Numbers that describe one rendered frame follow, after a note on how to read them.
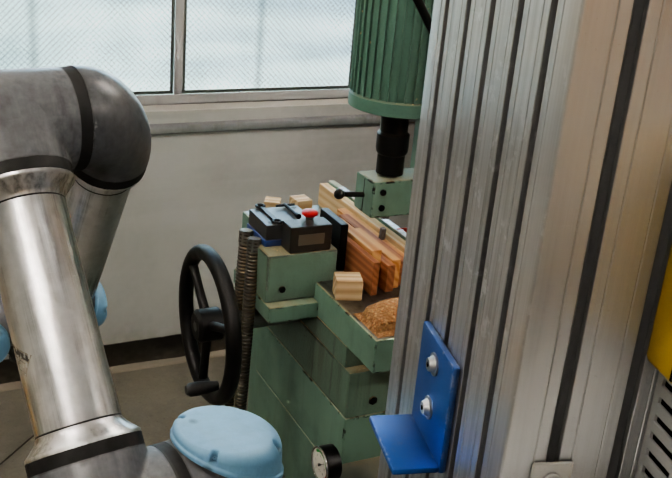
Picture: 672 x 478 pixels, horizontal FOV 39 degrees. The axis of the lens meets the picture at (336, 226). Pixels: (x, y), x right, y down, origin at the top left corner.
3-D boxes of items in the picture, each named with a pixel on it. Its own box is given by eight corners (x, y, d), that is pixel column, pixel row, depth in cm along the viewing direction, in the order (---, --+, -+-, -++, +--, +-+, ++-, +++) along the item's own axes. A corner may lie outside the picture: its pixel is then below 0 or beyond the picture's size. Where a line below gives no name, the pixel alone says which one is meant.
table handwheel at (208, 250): (162, 290, 187) (194, 215, 164) (257, 279, 196) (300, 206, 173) (195, 430, 175) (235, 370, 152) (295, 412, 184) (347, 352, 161)
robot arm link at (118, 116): (158, 39, 111) (81, 285, 144) (66, 43, 104) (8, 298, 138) (196, 111, 105) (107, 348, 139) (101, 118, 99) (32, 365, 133)
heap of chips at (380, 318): (352, 314, 159) (354, 293, 158) (424, 303, 165) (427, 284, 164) (378, 338, 152) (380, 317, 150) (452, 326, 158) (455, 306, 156)
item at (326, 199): (317, 204, 208) (319, 182, 206) (325, 203, 209) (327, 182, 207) (468, 326, 158) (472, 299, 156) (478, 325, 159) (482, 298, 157)
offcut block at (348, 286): (335, 300, 163) (337, 281, 162) (332, 290, 167) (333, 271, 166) (361, 301, 164) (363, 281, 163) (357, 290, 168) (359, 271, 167)
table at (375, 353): (197, 241, 199) (198, 214, 196) (329, 228, 212) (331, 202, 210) (319, 384, 148) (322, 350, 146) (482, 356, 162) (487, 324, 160)
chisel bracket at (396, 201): (352, 213, 180) (356, 170, 177) (416, 207, 186) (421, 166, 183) (370, 227, 174) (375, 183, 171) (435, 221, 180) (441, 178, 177)
